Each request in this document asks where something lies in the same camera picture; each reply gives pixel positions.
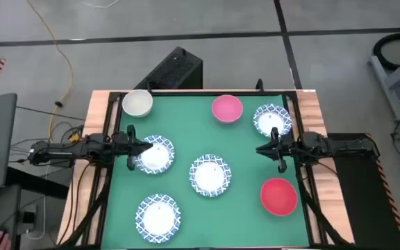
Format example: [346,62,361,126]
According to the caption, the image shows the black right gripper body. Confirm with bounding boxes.
[271,127,300,174]

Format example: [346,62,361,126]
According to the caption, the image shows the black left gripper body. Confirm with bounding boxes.
[115,124,137,172]

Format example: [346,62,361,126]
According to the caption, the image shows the blue patterned paper bowl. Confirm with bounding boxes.
[133,134,176,175]
[135,193,182,244]
[253,103,293,138]
[188,153,233,198]

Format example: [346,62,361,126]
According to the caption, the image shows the white bowl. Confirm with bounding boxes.
[122,89,154,118]

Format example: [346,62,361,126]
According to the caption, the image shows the red bowl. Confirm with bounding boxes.
[260,177,299,217]

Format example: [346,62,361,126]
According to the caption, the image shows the pink bowl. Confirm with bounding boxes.
[211,94,244,124]

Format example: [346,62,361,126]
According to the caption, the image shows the green table mat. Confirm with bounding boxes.
[101,94,310,249]

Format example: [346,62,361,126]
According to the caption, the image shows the black computer tower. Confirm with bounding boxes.
[133,46,203,90]

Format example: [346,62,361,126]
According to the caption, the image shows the black ramp with striped edge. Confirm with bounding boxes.
[326,133,400,250]

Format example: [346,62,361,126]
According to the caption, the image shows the black side desk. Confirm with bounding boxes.
[5,165,69,201]

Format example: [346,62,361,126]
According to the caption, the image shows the grey metal stand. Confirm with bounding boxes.
[368,48,400,122]

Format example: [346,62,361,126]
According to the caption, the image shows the black floor cable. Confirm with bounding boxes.
[15,100,86,122]

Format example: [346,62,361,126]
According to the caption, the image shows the yellow extension cable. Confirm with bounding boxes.
[26,0,74,143]

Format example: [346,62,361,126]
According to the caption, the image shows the white floor cable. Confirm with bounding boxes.
[77,0,122,9]

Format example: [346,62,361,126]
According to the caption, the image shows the black vacuum hose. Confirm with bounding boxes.
[373,32,400,72]

